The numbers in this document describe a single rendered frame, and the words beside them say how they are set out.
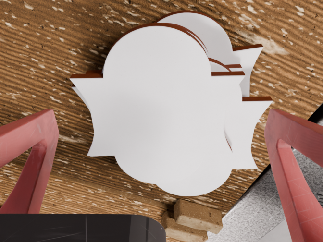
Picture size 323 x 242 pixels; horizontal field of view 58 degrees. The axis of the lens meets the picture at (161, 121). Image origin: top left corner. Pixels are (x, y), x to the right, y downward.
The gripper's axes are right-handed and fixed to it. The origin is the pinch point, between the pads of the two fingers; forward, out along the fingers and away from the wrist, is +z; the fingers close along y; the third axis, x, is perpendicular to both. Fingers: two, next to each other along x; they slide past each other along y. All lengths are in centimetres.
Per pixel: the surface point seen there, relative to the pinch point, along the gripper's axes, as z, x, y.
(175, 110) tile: 8.8, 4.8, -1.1
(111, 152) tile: 8.7, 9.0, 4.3
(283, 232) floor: 105, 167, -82
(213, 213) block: 12.4, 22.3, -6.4
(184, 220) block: 10.8, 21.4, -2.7
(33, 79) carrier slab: 13.8, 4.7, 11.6
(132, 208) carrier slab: 13.5, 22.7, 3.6
